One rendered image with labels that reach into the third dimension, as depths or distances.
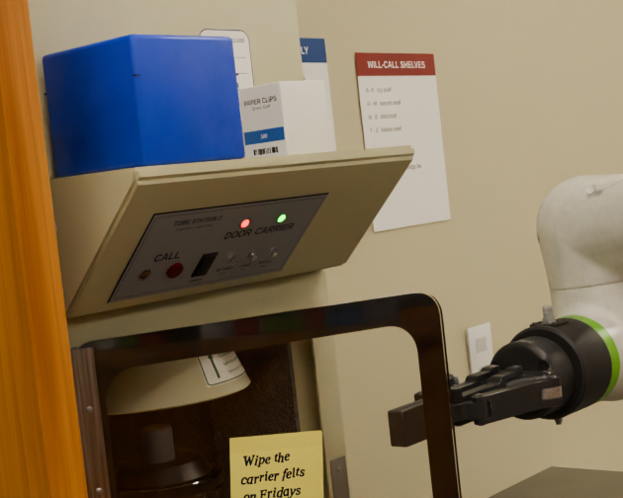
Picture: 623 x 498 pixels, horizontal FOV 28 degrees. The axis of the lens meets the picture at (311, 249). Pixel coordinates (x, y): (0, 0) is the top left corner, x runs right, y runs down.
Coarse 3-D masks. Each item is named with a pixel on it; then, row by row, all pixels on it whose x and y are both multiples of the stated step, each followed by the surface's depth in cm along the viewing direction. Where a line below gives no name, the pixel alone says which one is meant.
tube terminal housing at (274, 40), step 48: (48, 0) 91; (96, 0) 95; (144, 0) 99; (192, 0) 103; (240, 0) 107; (288, 0) 112; (48, 48) 91; (288, 48) 111; (48, 144) 91; (240, 288) 105; (288, 288) 110; (96, 336) 93
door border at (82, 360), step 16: (80, 352) 90; (80, 368) 90; (80, 384) 90; (96, 384) 90; (80, 400) 90; (96, 400) 90; (80, 416) 90; (96, 416) 90; (80, 432) 90; (96, 432) 90; (96, 448) 90; (96, 464) 90; (96, 480) 90; (96, 496) 90
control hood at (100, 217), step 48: (96, 192) 84; (144, 192) 83; (192, 192) 87; (240, 192) 91; (288, 192) 96; (336, 192) 101; (384, 192) 107; (96, 240) 85; (336, 240) 107; (96, 288) 88; (192, 288) 97
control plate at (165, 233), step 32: (160, 224) 87; (192, 224) 90; (224, 224) 93; (256, 224) 96; (288, 224) 99; (160, 256) 90; (192, 256) 93; (224, 256) 96; (288, 256) 103; (128, 288) 90; (160, 288) 93
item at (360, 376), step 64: (256, 320) 95; (320, 320) 97; (384, 320) 99; (128, 384) 91; (192, 384) 93; (256, 384) 95; (320, 384) 97; (384, 384) 99; (448, 384) 101; (128, 448) 91; (192, 448) 93; (384, 448) 99; (448, 448) 101
